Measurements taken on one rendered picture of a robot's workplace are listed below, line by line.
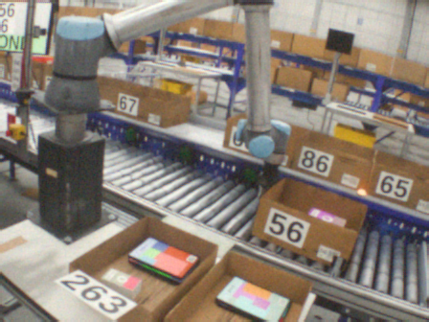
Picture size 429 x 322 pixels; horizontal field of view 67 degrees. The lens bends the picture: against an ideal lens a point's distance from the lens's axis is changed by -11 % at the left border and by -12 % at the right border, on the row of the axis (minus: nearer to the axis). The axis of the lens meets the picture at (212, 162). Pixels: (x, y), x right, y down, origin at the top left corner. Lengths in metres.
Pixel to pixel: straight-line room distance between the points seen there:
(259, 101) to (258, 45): 0.19
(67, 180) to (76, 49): 0.42
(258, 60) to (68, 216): 0.82
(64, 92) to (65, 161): 0.22
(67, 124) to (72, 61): 0.21
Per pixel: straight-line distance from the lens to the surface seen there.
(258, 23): 1.22
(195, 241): 1.20
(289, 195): 1.66
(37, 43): 2.14
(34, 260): 1.21
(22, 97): 1.96
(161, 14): 1.30
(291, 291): 1.15
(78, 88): 1.16
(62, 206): 1.28
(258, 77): 1.24
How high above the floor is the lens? 1.48
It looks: 20 degrees down
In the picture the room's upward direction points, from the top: 10 degrees clockwise
